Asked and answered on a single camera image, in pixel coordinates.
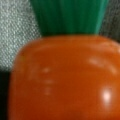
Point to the orange toy carrot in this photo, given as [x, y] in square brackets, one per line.
[71, 72]

